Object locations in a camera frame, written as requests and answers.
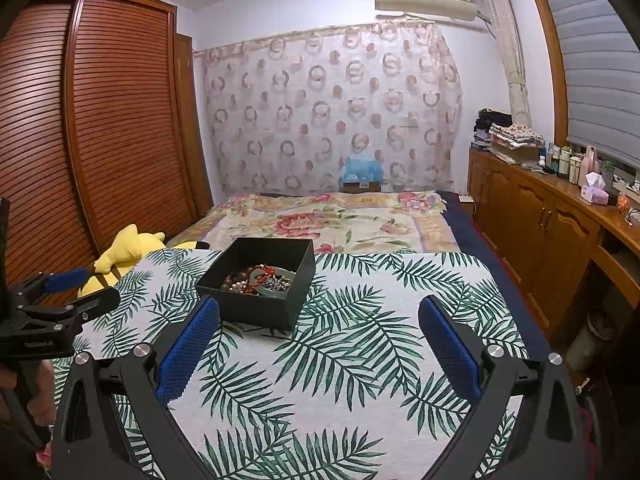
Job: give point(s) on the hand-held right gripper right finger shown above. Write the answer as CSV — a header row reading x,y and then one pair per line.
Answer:
x,y
452,350

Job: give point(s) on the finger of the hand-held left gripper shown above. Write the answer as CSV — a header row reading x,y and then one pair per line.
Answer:
x,y
65,280
95,302

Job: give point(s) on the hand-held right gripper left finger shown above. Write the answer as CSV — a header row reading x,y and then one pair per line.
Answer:
x,y
187,355

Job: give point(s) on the black cardboard box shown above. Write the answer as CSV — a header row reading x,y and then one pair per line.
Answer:
x,y
260,310

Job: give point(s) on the pale green jade bangle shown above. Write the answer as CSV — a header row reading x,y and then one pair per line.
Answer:
x,y
256,276

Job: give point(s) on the pile of jewelry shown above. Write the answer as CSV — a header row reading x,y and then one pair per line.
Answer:
x,y
275,286

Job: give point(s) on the person's left hand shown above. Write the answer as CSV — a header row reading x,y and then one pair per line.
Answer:
x,y
44,395

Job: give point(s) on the yellow plush toy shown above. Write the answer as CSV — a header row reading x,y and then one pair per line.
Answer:
x,y
125,252

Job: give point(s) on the navy bed sheet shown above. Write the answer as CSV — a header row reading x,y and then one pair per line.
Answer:
x,y
480,250

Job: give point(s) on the green leaf print tablecloth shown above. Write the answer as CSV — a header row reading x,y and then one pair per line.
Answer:
x,y
340,350

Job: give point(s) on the long wooden cabinet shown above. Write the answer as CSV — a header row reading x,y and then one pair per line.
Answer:
x,y
530,230

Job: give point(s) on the brown louvred wooden wardrobe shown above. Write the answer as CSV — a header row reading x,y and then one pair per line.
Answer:
x,y
110,120

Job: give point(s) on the floral bed blanket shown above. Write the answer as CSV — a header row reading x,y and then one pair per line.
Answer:
x,y
320,222

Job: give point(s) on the small brown cardboard box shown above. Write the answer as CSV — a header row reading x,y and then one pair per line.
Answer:
x,y
361,187

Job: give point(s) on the blue plastic bag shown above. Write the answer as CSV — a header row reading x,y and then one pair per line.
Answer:
x,y
361,169

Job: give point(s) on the pink tissue box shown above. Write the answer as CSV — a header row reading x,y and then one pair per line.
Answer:
x,y
594,191

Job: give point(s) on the folded floral cloth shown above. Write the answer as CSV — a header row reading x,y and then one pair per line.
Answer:
x,y
517,136

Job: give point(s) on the row of cosmetic bottles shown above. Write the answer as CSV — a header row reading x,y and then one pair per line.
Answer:
x,y
575,160

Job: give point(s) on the stack of dark folded clothes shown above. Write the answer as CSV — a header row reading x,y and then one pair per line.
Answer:
x,y
489,125

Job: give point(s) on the white power strip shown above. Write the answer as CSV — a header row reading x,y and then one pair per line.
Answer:
x,y
627,187

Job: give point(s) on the circle print sheer curtain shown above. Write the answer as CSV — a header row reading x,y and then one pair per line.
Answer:
x,y
330,110

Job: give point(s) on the tied beige curtain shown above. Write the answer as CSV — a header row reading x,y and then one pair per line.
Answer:
x,y
510,50

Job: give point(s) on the grey window blind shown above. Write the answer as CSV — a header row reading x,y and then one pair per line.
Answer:
x,y
595,50

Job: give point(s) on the wooden window frame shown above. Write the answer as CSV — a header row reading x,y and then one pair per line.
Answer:
x,y
547,60

